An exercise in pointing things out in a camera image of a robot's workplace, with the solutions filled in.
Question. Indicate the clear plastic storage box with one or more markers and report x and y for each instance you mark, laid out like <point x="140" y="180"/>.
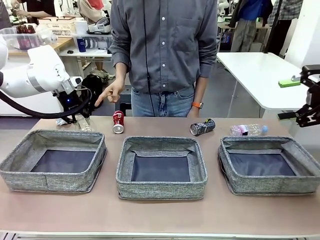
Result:
<point x="10" y="35"/>

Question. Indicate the person in grey top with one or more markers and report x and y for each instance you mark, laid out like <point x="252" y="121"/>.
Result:
<point x="5" y="17"/>

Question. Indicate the blue drink bottle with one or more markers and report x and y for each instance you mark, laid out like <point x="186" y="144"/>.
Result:
<point x="82" y="45"/>

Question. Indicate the white cylindrical container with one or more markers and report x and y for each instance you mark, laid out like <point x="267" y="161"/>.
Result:
<point x="81" y="27"/>

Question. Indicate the person in black shirt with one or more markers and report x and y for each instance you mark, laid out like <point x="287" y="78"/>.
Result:
<point x="42" y="7"/>

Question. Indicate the person's left hand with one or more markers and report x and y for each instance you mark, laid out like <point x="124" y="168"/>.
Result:
<point x="193" y="113"/>

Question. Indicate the large white table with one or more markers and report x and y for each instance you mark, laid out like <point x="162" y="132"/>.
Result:
<point x="262" y="80"/>

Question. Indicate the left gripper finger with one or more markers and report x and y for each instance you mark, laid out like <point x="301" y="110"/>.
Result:
<point x="85" y="115"/>
<point x="70" y="119"/>

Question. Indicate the person's left forearm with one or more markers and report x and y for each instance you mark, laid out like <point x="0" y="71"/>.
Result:
<point x="200" y="90"/>

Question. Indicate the person in grey shirt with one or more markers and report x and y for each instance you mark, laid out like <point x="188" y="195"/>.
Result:
<point x="162" y="50"/>

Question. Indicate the black phone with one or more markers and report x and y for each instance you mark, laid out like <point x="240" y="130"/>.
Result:
<point x="109" y="51"/>

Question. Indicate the person in beige top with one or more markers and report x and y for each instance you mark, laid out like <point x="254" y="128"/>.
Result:
<point x="92" y="7"/>

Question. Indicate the person in blue jacket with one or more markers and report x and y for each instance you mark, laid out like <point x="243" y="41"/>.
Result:
<point x="252" y="10"/>

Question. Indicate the person's right forearm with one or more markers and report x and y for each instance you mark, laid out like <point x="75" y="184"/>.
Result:
<point x="121" y="72"/>

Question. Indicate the beige crumpled bag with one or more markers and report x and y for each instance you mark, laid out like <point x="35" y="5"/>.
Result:
<point x="100" y="73"/>

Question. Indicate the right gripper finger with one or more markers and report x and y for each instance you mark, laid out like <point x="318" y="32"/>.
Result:
<point x="308" y="116"/>
<point x="287" y="82"/>

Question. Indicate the small white robot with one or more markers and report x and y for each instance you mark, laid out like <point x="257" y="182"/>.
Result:
<point x="222" y="10"/>

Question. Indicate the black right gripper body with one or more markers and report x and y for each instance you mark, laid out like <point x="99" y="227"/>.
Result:
<point x="313" y="95"/>

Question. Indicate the clear bottle pink label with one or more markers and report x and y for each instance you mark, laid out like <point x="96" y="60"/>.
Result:
<point x="247" y="130"/>

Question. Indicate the crushed black drink can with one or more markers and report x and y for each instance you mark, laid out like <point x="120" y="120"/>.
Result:
<point x="203" y="127"/>

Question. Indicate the clear plastic container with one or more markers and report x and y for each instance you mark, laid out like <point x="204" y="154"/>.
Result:
<point x="85" y="127"/>

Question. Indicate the crushed red soda can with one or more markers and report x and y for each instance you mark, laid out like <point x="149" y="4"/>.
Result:
<point x="118" y="121"/>

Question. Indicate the grey fabric basket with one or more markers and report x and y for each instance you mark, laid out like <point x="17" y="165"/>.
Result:
<point x="262" y="186"/>
<point x="160" y="190"/>
<point x="25" y="180"/>

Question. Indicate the white desk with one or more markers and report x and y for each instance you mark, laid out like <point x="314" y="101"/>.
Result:
<point x="87" y="53"/>

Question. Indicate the person's right hand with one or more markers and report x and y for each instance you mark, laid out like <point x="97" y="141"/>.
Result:
<point x="115" y="90"/>

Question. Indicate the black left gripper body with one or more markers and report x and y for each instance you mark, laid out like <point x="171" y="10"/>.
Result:
<point x="72" y="102"/>

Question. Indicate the orange wrist watch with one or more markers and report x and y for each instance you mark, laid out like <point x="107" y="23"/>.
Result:
<point x="197" y="105"/>

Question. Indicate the black backpack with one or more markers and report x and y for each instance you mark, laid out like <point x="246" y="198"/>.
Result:
<point x="95" y="85"/>

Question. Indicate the brown glass bottle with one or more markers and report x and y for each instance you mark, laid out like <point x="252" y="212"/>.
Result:
<point x="21" y="29"/>
<point x="30" y="28"/>

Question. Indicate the clear plastic bin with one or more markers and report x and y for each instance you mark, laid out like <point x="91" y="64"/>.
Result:
<point x="95" y="42"/>

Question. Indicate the person in plaid shirt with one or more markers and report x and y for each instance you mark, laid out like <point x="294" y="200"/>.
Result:
<point x="287" y="10"/>

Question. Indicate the white paper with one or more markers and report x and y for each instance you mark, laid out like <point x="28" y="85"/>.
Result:
<point x="60" y="122"/>

